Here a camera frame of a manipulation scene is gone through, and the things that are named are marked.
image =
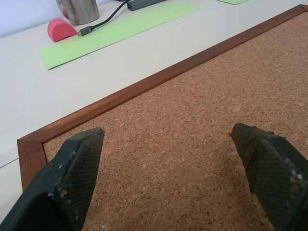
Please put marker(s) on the pink half-round block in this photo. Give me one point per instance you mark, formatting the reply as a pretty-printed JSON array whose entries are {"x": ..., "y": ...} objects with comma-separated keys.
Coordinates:
[{"x": 60, "y": 29}]

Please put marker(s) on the stainless steel cup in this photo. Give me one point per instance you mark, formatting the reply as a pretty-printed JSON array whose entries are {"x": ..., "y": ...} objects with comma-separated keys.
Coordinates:
[{"x": 78, "y": 10}]

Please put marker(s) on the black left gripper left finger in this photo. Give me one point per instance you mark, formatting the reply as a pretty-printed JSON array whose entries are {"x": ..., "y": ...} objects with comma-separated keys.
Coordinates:
[{"x": 60, "y": 190}]

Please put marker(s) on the light green paper sheet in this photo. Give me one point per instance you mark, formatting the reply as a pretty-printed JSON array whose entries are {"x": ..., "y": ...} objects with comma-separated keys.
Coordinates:
[
  {"x": 232, "y": 1},
  {"x": 115, "y": 31}
]

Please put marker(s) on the grey USB hub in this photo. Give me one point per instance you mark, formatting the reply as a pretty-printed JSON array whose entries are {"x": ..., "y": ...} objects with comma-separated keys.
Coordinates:
[{"x": 142, "y": 4}]

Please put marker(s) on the wood-framed cork board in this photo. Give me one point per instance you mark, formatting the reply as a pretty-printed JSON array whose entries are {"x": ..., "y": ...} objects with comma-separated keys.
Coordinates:
[{"x": 183, "y": 115}]

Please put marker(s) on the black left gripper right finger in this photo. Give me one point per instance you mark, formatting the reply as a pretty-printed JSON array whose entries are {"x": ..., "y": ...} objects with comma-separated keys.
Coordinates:
[{"x": 276, "y": 173}]

